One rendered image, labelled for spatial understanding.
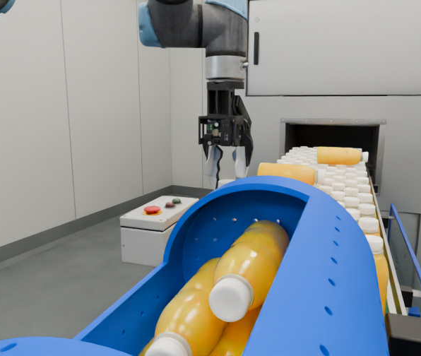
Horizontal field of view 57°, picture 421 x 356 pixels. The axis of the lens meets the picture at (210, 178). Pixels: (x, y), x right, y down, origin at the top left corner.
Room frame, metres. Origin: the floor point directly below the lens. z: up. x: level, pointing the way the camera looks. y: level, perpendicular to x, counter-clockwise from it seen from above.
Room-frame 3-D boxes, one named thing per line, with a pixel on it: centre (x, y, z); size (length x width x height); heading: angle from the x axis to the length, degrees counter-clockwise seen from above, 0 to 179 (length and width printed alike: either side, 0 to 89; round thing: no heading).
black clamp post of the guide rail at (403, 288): (0.69, -0.38, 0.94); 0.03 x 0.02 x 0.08; 160
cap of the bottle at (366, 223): (0.79, -0.34, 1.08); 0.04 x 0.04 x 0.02
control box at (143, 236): (0.85, 0.11, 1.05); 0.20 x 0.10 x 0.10; 160
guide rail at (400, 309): (1.32, -0.58, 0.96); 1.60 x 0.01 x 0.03; 160
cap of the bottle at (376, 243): (0.68, -0.30, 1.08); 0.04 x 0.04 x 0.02
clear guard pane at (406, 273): (1.06, -0.56, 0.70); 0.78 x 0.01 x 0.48; 160
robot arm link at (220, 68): (0.75, -0.03, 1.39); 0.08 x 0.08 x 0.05
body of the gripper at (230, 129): (0.74, -0.03, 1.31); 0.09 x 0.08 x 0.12; 160
